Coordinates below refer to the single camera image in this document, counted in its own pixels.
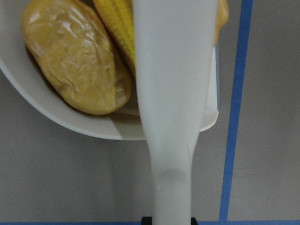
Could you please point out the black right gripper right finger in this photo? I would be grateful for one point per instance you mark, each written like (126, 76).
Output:
(193, 221)

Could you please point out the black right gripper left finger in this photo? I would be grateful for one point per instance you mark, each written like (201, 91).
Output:
(146, 221)

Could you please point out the brown toy potato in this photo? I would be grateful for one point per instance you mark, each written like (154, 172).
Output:
(75, 54)

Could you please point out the yellow toy corn cob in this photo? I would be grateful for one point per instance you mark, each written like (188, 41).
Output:
(117, 16)

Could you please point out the tan toy ginger root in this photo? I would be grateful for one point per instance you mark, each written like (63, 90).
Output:
(221, 18)

